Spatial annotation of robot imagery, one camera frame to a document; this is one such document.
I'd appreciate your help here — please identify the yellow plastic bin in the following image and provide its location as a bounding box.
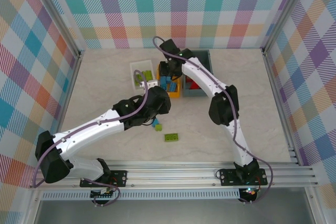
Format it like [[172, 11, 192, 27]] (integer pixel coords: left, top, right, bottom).
[[156, 62, 182, 99]]

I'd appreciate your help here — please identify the clear white plastic container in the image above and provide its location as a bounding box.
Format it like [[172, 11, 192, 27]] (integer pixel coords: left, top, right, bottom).
[[130, 60, 156, 92]]

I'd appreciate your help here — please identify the grey plastic bin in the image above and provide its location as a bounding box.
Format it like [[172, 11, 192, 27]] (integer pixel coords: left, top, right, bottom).
[[182, 49, 212, 98]]

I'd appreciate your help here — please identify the left controller board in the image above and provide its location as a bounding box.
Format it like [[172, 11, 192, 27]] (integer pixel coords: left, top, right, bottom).
[[90, 188, 114, 200]]

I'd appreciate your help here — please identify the grey metal panel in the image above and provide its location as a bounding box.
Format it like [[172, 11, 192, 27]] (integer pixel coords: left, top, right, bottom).
[[34, 199, 316, 224]]

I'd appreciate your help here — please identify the right controller board with lights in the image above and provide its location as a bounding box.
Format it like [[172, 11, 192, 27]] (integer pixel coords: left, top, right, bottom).
[[238, 186, 259, 202]]

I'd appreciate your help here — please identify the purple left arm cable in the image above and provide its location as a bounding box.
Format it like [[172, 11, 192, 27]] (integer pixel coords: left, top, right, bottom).
[[31, 70, 156, 188]]

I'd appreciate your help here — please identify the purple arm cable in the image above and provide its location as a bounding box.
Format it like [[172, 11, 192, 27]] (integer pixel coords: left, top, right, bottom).
[[31, 70, 156, 188], [153, 36, 274, 204]]

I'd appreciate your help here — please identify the aluminium mounting rail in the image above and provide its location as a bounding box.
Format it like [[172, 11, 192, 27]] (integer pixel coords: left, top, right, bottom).
[[36, 161, 320, 190]]

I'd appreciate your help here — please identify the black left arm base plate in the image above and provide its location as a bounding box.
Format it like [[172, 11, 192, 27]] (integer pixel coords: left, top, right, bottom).
[[79, 170, 129, 188]]

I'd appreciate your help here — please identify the aluminium left side rail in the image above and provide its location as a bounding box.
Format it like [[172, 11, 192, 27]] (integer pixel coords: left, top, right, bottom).
[[54, 49, 86, 166]]

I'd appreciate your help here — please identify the slotted white cable duct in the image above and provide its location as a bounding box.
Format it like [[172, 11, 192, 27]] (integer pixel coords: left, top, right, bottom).
[[40, 190, 242, 201]]

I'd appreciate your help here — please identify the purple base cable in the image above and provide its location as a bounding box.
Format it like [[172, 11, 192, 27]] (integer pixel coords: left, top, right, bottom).
[[83, 178, 121, 208]]

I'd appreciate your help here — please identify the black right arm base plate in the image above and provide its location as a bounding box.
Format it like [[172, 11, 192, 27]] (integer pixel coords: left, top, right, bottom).
[[219, 168, 268, 187]]

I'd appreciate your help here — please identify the aluminium right side rail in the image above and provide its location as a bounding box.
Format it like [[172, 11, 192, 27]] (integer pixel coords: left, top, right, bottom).
[[261, 48, 301, 166]]

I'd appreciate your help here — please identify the aluminium left frame post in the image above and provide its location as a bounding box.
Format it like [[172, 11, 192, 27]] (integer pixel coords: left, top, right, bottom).
[[30, 0, 86, 59]]

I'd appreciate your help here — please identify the aluminium frame post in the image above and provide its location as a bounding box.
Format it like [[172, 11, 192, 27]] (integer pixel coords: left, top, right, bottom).
[[30, 0, 86, 59], [259, 0, 314, 55]]

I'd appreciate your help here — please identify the aluminium right frame post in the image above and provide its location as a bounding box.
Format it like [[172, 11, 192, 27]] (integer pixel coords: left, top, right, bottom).
[[259, 0, 314, 55]]

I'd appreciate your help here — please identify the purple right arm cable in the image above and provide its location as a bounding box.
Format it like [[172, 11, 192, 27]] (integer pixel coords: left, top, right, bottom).
[[153, 36, 274, 204]]

